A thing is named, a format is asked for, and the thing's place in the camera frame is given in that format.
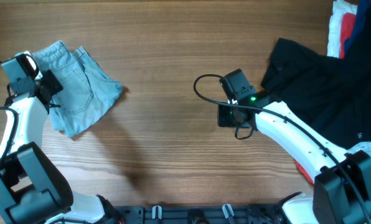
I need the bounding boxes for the light blue denim shorts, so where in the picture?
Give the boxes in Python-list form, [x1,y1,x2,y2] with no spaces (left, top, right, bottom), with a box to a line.
[32,40,123,138]

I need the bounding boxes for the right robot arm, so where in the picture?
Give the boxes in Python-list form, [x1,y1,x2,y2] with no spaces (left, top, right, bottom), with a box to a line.
[219,69,371,223]

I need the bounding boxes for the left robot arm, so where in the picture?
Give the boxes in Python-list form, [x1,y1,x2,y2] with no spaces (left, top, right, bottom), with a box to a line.
[0,52,126,223]

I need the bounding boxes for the black garment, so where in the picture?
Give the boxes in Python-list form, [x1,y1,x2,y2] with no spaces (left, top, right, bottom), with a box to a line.
[261,6,371,149]

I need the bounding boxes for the white garment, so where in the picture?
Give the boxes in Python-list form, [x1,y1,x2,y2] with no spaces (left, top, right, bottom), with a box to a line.
[327,0,357,58]

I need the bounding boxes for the dark blue garment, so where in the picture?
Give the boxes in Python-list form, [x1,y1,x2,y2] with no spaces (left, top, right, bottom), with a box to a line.
[344,0,371,180]

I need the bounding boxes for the right black cable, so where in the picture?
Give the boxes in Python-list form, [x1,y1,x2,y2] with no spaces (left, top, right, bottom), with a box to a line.
[193,73,371,224]

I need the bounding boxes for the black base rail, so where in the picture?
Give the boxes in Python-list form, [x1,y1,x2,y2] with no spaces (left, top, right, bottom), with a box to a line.
[116,203,288,224]

